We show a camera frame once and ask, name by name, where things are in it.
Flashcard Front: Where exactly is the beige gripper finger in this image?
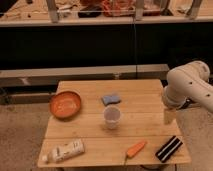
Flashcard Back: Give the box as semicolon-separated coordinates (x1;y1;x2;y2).
164;108;176;125

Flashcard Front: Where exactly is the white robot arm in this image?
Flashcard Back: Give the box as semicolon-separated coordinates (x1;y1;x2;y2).
162;61;213;125

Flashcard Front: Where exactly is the cluttered background shelf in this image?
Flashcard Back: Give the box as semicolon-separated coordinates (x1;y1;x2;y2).
0;0;213;27

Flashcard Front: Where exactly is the grey metal bench rail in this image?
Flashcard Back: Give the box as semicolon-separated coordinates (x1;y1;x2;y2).
0;64;169;87

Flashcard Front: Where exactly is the white plastic bottle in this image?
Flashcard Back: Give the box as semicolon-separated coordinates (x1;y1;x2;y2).
42;139;85;163

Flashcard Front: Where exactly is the black white striped block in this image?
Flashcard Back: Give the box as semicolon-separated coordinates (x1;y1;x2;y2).
155;136;183;163

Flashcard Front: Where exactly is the blue sponge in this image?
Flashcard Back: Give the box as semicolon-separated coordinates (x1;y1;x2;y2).
102;94;121;106

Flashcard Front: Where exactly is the orange toy carrot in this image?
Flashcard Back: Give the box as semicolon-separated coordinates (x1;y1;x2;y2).
126;141;146;158

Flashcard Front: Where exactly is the orange bowl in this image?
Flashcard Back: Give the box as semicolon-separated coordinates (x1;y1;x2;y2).
49;91;81;119

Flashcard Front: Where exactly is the wooden table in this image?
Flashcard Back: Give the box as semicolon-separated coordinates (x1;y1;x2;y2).
40;79;182;167

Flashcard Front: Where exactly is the white ceramic cup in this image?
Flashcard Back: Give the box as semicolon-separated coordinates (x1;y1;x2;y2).
103;106;121;129

